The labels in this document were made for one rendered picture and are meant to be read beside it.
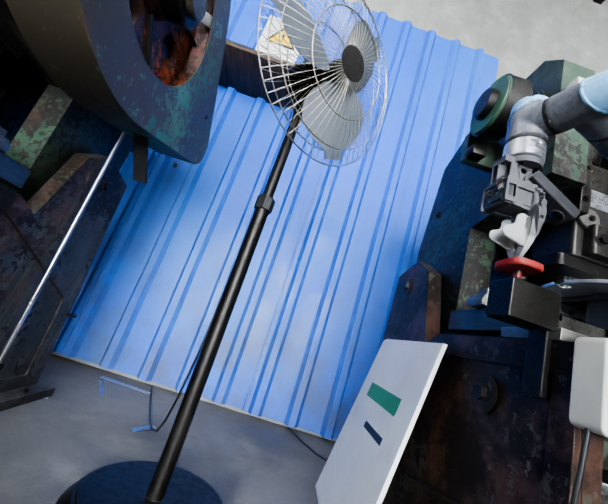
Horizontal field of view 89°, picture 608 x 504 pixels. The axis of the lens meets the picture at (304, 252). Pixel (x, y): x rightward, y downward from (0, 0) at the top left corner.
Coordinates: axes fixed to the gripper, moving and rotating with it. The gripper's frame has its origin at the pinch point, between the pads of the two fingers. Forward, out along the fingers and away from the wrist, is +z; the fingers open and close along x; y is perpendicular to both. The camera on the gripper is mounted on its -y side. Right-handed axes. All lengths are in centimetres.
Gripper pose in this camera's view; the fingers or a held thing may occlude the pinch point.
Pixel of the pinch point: (519, 257)
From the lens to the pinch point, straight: 72.3
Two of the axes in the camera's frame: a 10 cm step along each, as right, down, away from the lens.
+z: -3.0, 9.2, -2.5
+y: -9.5, -3.2, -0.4
